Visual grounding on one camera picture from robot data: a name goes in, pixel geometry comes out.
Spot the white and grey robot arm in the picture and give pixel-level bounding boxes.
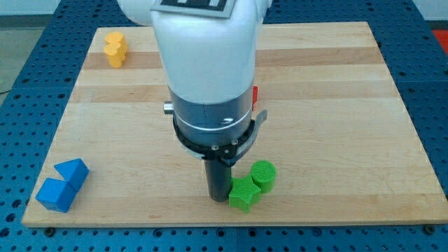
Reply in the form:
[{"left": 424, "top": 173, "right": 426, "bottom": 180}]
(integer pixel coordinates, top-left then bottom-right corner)
[{"left": 118, "top": 0, "right": 272, "bottom": 146}]

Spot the green star block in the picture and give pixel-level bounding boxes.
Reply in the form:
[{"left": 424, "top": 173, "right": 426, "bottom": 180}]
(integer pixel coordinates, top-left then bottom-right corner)
[{"left": 228, "top": 174, "right": 261, "bottom": 213}]

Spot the black and grey tool clamp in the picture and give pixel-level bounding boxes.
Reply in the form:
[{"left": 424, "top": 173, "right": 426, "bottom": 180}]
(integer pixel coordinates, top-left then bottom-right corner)
[{"left": 173, "top": 110, "right": 268, "bottom": 166}]

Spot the red block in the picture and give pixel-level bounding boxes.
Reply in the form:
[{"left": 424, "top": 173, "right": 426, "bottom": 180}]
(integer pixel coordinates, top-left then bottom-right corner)
[{"left": 251, "top": 85, "right": 258, "bottom": 111}]

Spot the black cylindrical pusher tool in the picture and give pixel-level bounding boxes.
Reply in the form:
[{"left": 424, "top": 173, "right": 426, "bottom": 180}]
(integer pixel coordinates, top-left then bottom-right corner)
[{"left": 204, "top": 160, "right": 232, "bottom": 202}]

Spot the green cylinder block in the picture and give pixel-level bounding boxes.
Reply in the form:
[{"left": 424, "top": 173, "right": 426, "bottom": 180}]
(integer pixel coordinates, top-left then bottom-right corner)
[{"left": 250, "top": 160, "right": 277, "bottom": 193}]

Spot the wooden board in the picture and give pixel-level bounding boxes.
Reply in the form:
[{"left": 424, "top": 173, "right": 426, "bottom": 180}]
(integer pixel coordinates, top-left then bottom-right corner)
[{"left": 22, "top": 22, "right": 447, "bottom": 228}]

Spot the yellow heart block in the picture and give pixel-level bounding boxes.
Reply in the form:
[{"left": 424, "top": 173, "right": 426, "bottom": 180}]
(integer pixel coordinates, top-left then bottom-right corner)
[{"left": 104, "top": 43, "right": 126, "bottom": 69}]

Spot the yellow hexagon block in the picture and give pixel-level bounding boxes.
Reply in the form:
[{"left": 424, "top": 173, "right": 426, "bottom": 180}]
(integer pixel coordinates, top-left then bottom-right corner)
[{"left": 105, "top": 31, "right": 128, "bottom": 53}]

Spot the blue triangular block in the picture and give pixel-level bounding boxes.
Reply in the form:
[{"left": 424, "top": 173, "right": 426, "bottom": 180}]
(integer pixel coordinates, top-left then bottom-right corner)
[{"left": 54, "top": 158, "right": 90, "bottom": 192}]

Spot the blue cube block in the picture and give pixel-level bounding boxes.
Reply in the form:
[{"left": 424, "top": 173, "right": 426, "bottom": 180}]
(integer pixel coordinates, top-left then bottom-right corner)
[{"left": 35, "top": 178, "right": 76, "bottom": 213}]

